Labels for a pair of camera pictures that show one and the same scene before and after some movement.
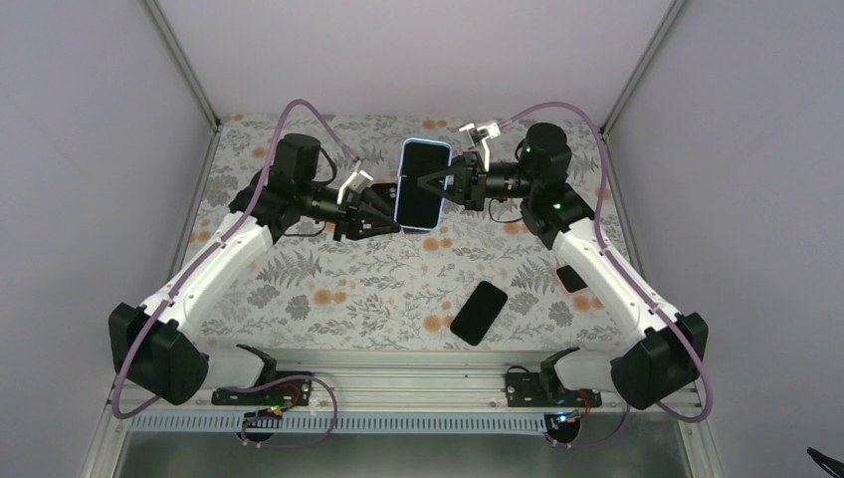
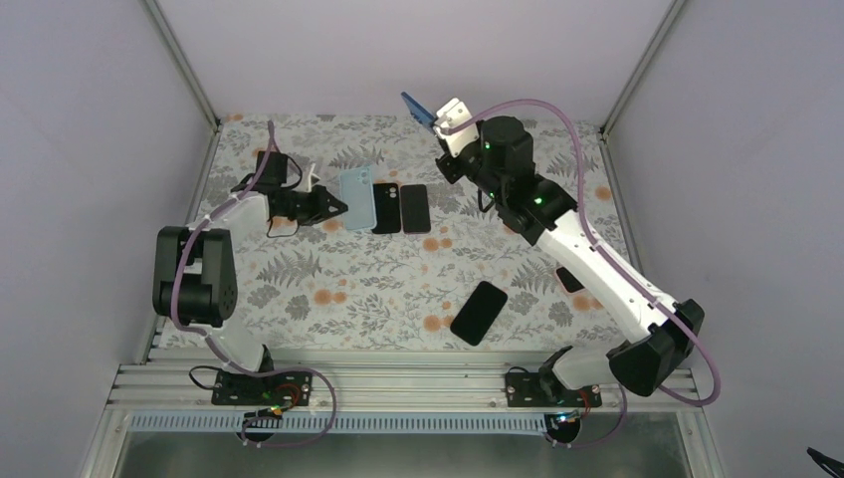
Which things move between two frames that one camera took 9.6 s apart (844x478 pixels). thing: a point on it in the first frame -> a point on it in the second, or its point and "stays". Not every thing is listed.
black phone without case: (479, 313) stays
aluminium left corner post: (182, 65) stays
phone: (417, 205) -> (417, 113)
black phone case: (387, 192) stays
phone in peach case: (570, 281) stays
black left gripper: (352, 218) -> (318, 210)
